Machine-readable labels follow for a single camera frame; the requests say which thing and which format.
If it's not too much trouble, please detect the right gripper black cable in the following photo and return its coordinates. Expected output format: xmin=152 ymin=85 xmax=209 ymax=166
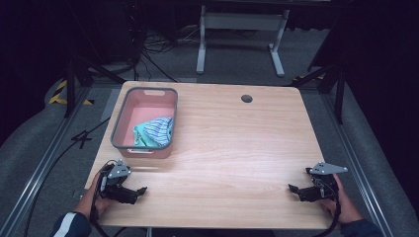
xmin=310 ymin=192 xmax=342 ymax=237

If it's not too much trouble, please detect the person's right hand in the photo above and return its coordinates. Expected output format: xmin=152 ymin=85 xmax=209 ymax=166
xmin=318 ymin=174 xmax=364 ymax=225

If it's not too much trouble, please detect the black metal stand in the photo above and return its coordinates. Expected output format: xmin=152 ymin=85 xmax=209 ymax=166
xmin=289 ymin=60 xmax=347 ymax=125
xmin=63 ymin=53 xmax=126 ymax=119

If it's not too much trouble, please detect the pink basket with grey rim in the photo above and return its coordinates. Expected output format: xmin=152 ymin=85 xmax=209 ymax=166
xmin=110 ymin=86 xmax=179 ymax=160

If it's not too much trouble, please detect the black tape cross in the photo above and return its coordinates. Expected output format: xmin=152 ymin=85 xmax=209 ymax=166
xmin=70 ymin=129 xmax=94 ymax=150

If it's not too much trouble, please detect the black floor cable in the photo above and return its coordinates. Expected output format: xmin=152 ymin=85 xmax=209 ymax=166
xmin=22 ymin=116 xmax=112 ymax=237

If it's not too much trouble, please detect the teal and blue striped cloth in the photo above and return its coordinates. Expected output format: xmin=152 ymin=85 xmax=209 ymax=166
xmin=132 ymin=117 xmax=175 ymax=148

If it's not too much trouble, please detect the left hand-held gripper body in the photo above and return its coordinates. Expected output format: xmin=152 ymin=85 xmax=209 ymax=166
xmin=97 ymin=159 xmax=132 ymax=200

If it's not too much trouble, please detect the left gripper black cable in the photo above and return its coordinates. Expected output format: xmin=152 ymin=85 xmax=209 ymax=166
xmin=89 ymin=184 xmax=112 ymax=237

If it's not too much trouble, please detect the grey metal desk frame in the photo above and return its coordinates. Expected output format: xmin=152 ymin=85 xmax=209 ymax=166
xmin=196 ymin=4 xmax=291 ymax=78

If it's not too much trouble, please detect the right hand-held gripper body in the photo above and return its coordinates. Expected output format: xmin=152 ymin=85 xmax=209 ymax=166
xmin=305 ymin=161 xmax=349 ymax=200

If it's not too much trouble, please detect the bundle of black cables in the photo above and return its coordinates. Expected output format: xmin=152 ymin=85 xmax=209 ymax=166
xmin=129 ymin=4 xmax=201 ymax=83

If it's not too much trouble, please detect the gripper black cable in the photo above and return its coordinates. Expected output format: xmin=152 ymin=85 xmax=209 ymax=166
xmin=310 ymin=192 xmax=342 ymax=237
xmin=89 ymin=184 xmax=112 ymax=237

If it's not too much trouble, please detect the yellow and black floor tape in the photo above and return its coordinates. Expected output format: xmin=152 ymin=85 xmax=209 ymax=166
xmin=47 ymin=79 xmax=95 ymax=107

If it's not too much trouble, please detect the aluminium floor rail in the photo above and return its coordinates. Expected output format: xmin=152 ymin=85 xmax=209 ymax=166
xmin=319 ymin=92 xmax=396 ymax=237
xmin=0 ymin=86 xmax=93 ymax=237

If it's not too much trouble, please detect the person's left hand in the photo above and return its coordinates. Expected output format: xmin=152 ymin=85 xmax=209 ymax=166
xmin=77 ymin=172 xmax=114 ymax=221

